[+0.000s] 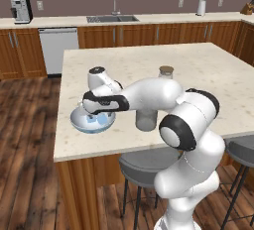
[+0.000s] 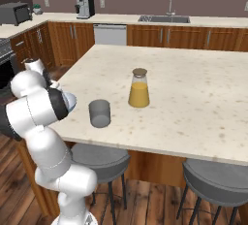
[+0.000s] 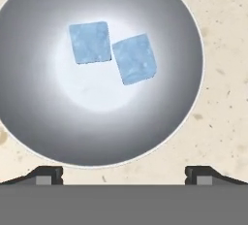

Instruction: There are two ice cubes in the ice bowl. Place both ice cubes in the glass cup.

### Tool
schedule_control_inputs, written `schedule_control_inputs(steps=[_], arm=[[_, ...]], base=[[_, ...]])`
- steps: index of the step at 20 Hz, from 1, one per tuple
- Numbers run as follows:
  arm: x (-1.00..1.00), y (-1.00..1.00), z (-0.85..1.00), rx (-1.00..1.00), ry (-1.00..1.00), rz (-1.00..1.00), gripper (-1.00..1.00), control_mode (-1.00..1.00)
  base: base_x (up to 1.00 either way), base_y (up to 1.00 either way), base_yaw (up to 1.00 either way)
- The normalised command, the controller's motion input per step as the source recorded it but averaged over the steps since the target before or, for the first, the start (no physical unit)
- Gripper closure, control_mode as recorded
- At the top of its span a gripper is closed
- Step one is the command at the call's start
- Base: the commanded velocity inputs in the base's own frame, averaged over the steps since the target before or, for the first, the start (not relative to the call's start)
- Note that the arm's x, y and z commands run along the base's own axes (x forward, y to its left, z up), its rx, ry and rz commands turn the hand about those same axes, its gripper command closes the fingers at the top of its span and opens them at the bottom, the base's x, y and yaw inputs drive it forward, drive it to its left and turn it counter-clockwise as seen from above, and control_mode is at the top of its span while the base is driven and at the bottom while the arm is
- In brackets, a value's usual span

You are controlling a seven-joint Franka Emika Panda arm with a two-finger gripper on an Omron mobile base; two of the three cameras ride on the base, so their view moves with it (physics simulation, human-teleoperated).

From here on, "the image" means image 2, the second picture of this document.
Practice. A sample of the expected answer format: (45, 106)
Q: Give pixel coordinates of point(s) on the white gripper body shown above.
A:
(55, 85)

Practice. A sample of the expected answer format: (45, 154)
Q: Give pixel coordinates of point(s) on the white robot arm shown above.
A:
(45, 144)

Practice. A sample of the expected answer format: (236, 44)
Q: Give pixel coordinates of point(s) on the pale blue ice bowl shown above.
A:
(71, 102)

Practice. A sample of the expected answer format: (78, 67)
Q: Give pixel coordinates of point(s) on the grey glass cup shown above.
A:
(99, 114)

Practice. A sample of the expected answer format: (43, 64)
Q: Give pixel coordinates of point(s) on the wooden lower cupboard run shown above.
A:
(64, 41)
(187, 37)

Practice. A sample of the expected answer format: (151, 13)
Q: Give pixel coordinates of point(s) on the black steel oven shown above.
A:
(6, 64)

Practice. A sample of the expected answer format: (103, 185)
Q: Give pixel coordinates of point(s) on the white dishwasher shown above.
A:
(110, 35)

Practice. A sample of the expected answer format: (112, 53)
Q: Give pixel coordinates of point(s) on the small potted plant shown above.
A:
(37, 8)

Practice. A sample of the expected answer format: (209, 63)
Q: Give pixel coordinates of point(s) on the dark grey toaster oven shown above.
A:
(14, 13)

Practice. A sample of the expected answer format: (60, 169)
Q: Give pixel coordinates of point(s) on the black silver coffee machine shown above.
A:
(85, 6)

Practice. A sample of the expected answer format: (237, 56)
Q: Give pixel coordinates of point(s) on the orange juice glass jug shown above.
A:
(139, 94)

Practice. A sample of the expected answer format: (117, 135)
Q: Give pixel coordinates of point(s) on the grey round bar stool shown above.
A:
(216, 182)
(100, 159)

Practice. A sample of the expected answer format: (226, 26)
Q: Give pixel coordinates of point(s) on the wooden kitchen island base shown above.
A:
(151, 167)

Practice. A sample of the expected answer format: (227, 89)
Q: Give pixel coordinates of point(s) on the steel sink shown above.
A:
(164, 19)

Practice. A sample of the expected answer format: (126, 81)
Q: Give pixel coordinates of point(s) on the silver tap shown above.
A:
(170, 7)

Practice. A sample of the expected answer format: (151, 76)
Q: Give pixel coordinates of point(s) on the white wall socket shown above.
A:
(102, 3)
(46, 2)
(246, 6)

